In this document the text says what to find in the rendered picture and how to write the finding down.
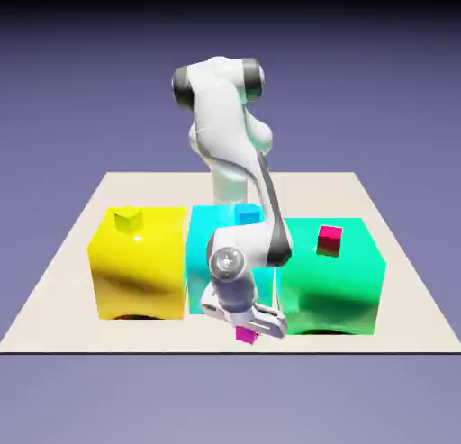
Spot large green box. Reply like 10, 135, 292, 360
279, 217, 387, 336

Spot small magenta cube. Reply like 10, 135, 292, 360
235, 325, 260, 345

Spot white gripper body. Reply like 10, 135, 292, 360
232, 304, 288, 340

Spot large yellow box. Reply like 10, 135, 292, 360
86, 205, 188, 322

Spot small red cube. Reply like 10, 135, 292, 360
316, 224, 344, 258

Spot small blue cube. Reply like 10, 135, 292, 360
234, 204, 263, 225

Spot small yellow cube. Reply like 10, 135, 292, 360
113, 206, 144, 233

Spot large cyan box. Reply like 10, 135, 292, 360
185, 204, 283, 316

